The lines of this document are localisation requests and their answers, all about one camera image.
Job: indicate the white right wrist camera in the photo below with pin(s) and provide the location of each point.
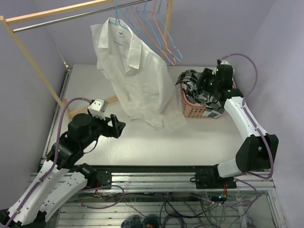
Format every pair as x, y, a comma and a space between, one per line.
223, 62

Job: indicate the blue empty wire hanger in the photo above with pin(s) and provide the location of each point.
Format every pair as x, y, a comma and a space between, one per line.
159, 26

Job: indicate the wooden clothes rack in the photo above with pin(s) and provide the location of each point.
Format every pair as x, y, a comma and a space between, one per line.
6, 23

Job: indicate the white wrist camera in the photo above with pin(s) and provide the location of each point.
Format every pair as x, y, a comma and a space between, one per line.
223, 62
97, 108

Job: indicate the aluminium rail base frame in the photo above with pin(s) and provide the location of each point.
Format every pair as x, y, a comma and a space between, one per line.
153, 167

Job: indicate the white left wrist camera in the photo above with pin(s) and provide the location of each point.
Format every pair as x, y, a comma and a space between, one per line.
97, 108

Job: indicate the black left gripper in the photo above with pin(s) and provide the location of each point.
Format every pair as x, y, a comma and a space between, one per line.
115, 130

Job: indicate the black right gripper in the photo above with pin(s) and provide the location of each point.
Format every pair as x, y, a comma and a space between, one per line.
206, 74

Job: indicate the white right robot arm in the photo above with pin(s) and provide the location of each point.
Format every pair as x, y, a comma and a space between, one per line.
258, 149

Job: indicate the blue wire hanger white shirt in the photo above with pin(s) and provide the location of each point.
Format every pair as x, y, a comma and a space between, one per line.
120, 28

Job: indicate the black white plaid shirt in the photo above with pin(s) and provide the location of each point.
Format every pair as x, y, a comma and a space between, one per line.
190, 74

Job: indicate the white shirt paper tag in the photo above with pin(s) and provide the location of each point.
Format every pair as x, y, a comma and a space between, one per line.
125, 50

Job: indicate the pink laundry basket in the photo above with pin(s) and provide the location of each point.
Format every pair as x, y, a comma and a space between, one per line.
196, 104

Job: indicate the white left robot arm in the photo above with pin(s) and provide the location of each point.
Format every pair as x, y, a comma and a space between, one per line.
41, 200

